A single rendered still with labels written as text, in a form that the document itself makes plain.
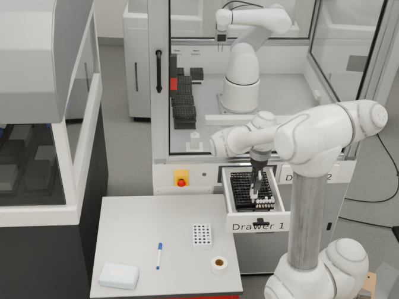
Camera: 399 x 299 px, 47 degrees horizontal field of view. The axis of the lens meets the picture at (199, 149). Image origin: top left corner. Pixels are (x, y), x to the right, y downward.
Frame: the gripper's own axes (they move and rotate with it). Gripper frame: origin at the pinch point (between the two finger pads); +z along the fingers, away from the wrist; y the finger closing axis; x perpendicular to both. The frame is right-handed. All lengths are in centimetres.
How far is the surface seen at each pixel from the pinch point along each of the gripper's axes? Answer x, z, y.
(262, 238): -16, 58, 22
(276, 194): -12.8, 8.5, 6.5
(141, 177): 56, 98, 121
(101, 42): 108, 96, 357
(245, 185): 1.4, 6.8, 11.3
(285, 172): -20.2, 7.4, 20.8
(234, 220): 9.9, 6.6, -11.1
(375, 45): -48, -60, 23
